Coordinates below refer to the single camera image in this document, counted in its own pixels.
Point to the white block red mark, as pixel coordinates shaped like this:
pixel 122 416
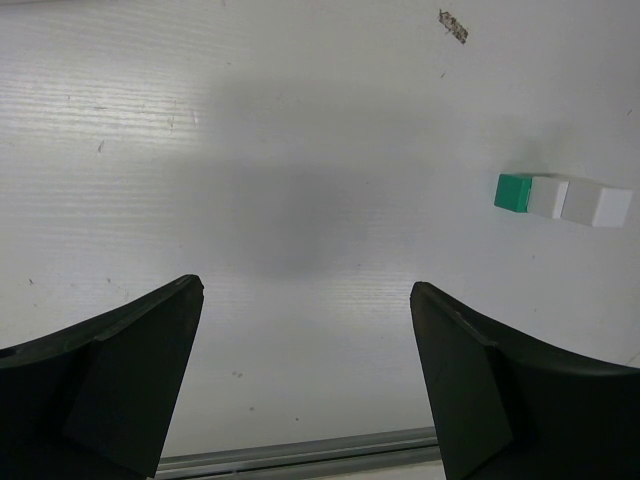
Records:
pixel 596 205

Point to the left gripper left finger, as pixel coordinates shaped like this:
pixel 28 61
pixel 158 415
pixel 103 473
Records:
pixel 95 400

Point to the plain white block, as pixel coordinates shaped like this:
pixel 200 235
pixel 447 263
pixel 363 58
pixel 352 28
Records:
pixel 547 196

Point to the dark green H block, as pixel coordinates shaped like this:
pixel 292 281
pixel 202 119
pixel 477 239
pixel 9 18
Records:
pixel 513 192

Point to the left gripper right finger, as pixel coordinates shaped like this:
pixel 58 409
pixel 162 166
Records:
pixel 506 405

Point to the front aluminium rail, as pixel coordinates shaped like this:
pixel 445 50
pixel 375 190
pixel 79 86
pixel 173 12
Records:
pixel 309 460

